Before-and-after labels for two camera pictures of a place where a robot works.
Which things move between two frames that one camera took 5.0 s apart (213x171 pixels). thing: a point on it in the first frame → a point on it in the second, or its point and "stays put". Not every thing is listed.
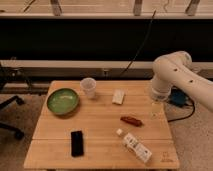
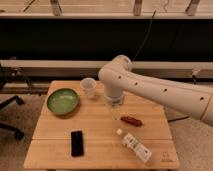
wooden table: (101, 124) stays put
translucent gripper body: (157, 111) → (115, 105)
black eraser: (77, 144) stays put
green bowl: (63, 101) stays put
